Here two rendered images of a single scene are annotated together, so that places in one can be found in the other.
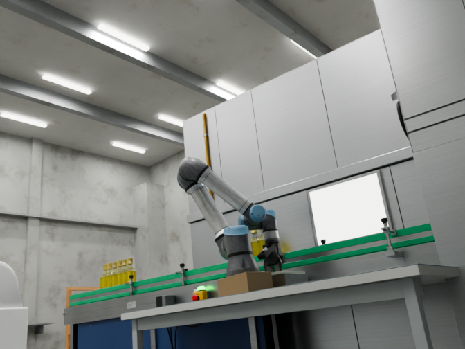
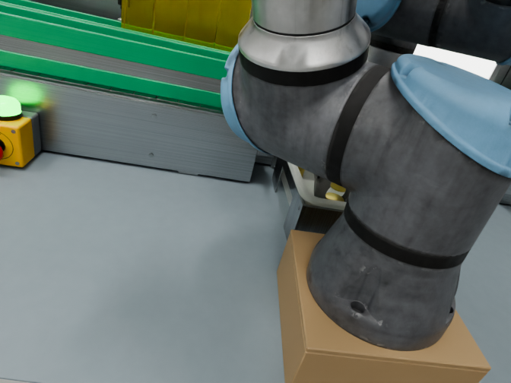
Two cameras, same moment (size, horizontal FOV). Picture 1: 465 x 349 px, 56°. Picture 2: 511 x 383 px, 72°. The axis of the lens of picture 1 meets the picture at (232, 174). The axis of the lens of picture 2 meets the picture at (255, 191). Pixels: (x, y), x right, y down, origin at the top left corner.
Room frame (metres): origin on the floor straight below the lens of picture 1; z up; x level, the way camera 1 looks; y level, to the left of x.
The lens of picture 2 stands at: (1.88, 0.33, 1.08)
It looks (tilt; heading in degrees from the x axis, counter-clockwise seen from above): 29 degrees down; 313
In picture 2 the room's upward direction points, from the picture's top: 15 degrees clockwise
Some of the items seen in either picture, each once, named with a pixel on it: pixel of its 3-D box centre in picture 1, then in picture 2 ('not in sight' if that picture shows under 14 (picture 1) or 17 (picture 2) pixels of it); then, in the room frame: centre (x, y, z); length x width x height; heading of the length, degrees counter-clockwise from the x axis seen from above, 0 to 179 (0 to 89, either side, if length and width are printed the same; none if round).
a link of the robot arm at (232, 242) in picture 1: (237, 239); (430, 148); (1.99, 0.01, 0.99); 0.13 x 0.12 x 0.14; 13
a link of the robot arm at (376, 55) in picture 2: (270, 236); (377, 64); (2.16, -0.16, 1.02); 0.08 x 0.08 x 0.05
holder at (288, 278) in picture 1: (284, 284); (325, 188); (2.20, -0.20, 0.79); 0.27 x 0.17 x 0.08; 145
